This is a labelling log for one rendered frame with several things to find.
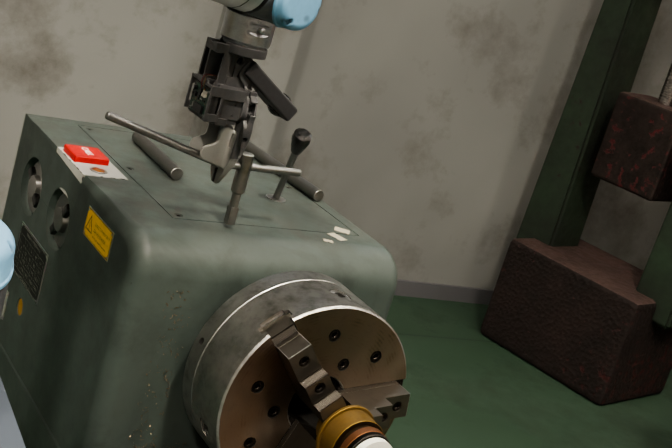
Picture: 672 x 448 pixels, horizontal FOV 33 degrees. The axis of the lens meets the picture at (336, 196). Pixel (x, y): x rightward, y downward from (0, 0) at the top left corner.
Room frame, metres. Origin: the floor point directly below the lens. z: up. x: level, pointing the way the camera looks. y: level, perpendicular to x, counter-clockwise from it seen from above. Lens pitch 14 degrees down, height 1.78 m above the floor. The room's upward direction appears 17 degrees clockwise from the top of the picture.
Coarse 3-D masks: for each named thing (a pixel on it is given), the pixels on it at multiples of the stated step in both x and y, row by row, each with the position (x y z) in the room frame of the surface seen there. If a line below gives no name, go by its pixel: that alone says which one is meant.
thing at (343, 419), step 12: (348, 408) 1.43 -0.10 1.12; (360, 408) 1.45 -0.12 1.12; (336, 420) 1.42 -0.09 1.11; (348, 420) 1.41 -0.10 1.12; (360, 420) 1.41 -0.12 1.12; (372, 420) 1.43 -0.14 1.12; (324, 432) 1.41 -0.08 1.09; (336, 432) 1.40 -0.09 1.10; (348, 432) 1.40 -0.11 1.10; (360, 432) 1.39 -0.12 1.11; (372, 432) 1.40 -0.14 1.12; (324, 444) 1.41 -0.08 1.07; (336, 444) 1.39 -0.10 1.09; (348, 444) 1.38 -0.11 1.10
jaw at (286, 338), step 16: (288, 320) 1.47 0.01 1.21; (272, 336) 1.45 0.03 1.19; (288, 336) 1.46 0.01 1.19; (288, 352) 1.43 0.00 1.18; (304, 352) 1.43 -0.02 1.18; (288, 368) 1.45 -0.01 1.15; (304, 368) 1.44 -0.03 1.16; (320, 368) 1.45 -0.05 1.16; (304, 384) 1.43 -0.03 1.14; (320, 384) 1.43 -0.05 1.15; (304, 400) 1.47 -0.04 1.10; (320, 400) 1.43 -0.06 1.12; (336, 400) 1.43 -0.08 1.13; (320, 416) 1.43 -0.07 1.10
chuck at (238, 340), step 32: (288, 288) 1.54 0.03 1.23; (320, 288) 1.55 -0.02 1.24; (256, 320) 1.48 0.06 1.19; (320, 320) 1.49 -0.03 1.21; (352, 320) 1.52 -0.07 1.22; (384, 320) 1.56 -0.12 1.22; (224, 352) 1.46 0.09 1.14; (256, 352) 1.44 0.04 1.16; (320, 352) 1.50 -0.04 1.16; (352, 352) 1.53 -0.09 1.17; (384, 352) 1.56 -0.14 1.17; (224, 384) 1.43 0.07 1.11; (256, 384) 1.45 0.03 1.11; (288, 384) 1.48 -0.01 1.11; (352, 384) 1.54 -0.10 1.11; (224, 416) 1.42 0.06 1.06; (256, 416) 1.45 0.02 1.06
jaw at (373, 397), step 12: (336, 384) 1.54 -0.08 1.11; (372, 384) 1.56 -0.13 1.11; (384, 384) 1.57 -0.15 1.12; (396, 384) 1.57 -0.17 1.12; (348, 396) 1.51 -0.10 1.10; (360, 396) 1.52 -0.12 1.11; (372, 396) 1.53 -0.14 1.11; (384, 396) 1.53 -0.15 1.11; (396, 396) 1.54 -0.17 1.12; (408, 396) 1.55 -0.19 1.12; (372, 408) 1.49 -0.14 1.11; (384, 408) 1.50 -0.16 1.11; (396, 408) 1.55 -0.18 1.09; (384, 420) 1.51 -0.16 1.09
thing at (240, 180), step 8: (248, 152) 1.66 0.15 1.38; (240, 160) 1.64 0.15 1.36; (248, 160) 1.64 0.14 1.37; (240, 168) 1.64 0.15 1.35; (248, 168) 1.64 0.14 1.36; (240, 176) 1.64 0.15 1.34; (248, 176) 1.65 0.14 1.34; (232, 184) 1.65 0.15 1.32; (240, 184) 1.64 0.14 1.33; (232, 192) 1.65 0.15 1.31; (240, 192) 1.64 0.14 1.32; (232, 200) 1.64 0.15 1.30; (232, 208) 1.64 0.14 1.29; (232, 216) 1.64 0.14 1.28; (232, 224) 1.65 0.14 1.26
